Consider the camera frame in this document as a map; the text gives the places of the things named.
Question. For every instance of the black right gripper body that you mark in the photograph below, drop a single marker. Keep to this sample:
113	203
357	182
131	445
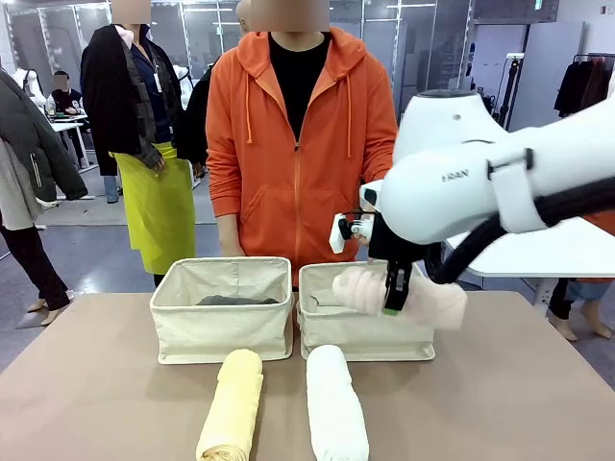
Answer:
389	245

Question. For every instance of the pink towel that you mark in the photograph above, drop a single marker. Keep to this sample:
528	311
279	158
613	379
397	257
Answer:
432	302

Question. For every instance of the white towel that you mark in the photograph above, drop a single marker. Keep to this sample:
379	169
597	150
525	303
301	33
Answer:
334	408

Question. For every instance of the grey towel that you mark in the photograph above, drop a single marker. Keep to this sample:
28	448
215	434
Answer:
235	300

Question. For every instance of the yellow towel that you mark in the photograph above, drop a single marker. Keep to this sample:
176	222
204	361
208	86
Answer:
230	408

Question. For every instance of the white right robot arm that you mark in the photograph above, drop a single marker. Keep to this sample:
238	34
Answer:
442	192

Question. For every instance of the person's right hand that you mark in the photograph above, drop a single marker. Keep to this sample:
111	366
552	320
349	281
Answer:
230	235

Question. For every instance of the beige fabric basket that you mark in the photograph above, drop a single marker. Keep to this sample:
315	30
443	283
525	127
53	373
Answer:
230	331
355	336

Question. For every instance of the person in orange hoodie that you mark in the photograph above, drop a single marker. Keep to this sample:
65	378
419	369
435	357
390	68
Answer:
288	192

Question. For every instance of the white table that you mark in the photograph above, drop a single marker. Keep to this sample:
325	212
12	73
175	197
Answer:
552	249

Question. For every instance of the person in cream and orange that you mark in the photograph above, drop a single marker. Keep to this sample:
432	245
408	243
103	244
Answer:
596	288

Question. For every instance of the bald person in black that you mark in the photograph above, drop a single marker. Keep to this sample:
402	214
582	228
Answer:
194	120

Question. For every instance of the person black coat yellow skirt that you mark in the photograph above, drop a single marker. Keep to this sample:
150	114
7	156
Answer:
154	201

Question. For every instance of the clothes rack with dark coats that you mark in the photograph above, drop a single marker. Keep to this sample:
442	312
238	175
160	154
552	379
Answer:
576	91

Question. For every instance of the white mannequin torso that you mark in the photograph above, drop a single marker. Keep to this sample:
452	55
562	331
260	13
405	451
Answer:
29	84
182	77

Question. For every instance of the white desk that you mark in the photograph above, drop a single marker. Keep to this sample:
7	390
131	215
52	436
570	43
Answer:
67	127

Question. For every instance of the seated person in dark jacket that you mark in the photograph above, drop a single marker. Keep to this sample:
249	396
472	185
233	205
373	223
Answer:
67	98

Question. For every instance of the person in dark puffer jacket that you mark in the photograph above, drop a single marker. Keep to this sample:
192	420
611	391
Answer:
24	144

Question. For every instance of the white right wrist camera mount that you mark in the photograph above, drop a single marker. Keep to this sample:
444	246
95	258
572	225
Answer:
336	237

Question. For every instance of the black camera stand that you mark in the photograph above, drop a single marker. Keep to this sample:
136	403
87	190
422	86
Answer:
509	96

